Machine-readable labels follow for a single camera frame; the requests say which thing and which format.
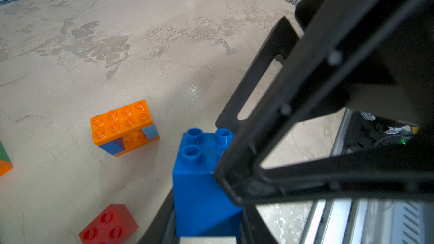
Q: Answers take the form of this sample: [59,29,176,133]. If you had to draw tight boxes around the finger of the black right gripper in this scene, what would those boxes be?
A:
[215,16,304,134]
[214,18,434,206]

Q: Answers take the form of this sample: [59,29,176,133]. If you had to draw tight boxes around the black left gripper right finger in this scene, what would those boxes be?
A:
[240,206,278,244]

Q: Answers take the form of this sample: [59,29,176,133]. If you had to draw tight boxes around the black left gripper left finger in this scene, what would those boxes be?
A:
[138,189,176,244]

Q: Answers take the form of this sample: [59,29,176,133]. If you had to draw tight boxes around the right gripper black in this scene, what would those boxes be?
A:
[296,0,434,127]

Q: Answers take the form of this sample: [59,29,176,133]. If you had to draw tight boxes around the red lego brick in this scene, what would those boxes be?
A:
[79,204,139,244]

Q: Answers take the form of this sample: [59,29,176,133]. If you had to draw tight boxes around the light blue lego brick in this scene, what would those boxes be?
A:
[142,124,159,140]

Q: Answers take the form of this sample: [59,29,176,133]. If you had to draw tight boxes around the dark green lego brick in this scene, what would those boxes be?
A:
[0,142,11,163]

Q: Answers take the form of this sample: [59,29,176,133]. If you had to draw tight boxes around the white cable duct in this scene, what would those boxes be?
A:
[390,201,434,244]

